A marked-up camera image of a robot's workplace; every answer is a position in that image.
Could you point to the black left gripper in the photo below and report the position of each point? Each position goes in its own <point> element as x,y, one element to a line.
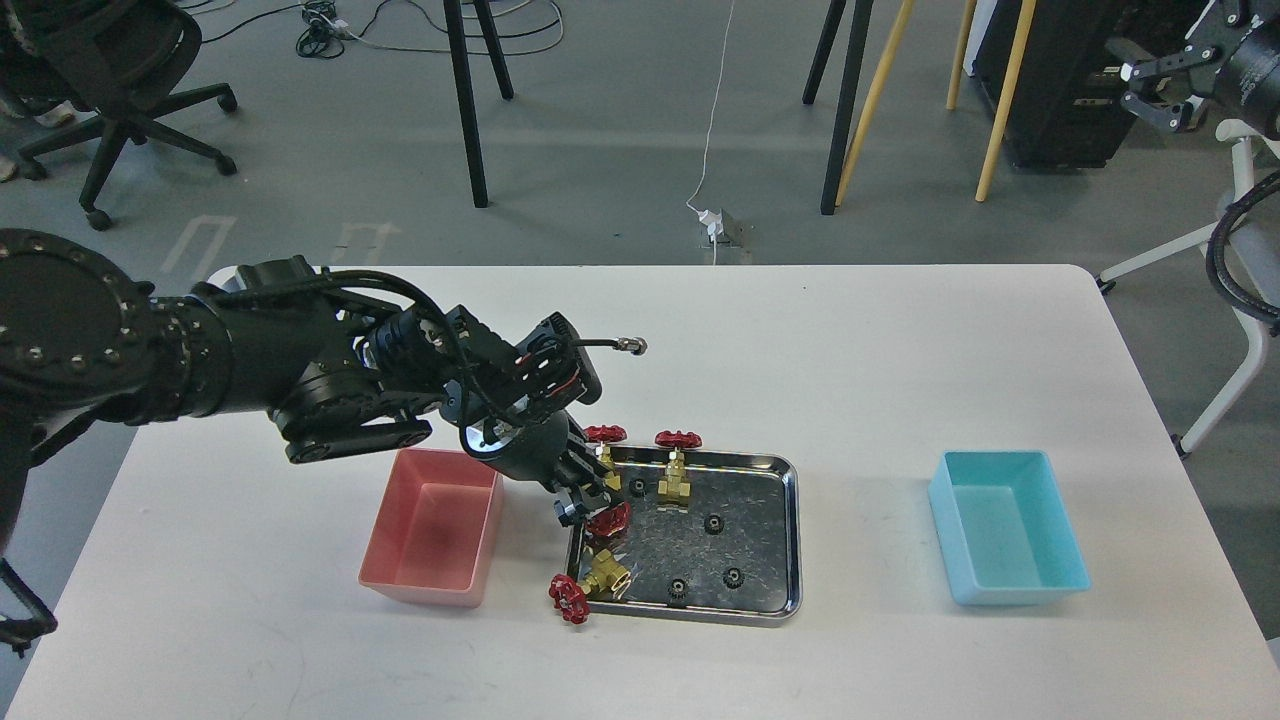
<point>554,454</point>

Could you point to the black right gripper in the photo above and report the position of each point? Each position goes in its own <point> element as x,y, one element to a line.
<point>1173,93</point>

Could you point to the brass valve red handwheel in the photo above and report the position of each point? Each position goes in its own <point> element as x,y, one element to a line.
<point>608,525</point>

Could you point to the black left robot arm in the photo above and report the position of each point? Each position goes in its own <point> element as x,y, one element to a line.
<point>344,362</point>

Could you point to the brass valve back left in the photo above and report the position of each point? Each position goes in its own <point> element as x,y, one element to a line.
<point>604,437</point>

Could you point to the brass valve back right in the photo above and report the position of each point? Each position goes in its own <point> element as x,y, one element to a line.
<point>674,487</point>

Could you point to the brass valve front left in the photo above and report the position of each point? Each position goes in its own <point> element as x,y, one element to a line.
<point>606,576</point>

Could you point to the pink plastic box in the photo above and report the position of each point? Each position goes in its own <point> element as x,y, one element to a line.
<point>434,537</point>

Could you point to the white power plug box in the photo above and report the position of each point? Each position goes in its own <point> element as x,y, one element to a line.
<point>723,230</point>

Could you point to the blue plastic box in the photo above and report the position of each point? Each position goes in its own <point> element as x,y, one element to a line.
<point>1005,535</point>

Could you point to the black equipment case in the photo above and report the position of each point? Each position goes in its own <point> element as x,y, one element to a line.
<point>1065,112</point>

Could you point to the shiny metal tray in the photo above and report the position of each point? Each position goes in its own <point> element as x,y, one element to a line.
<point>756,495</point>

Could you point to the yellow wooden easel legs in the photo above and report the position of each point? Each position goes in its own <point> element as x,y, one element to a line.
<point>848,151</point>

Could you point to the black stand legs centre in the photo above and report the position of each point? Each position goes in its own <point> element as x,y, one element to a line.
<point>847,90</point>

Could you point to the black tripod legs left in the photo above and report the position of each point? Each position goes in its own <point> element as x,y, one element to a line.
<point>458,49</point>

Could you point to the black office chair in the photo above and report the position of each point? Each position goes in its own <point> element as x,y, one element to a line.
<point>120,59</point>

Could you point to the white stand frame right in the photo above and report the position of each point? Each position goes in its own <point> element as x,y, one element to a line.
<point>1240,259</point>

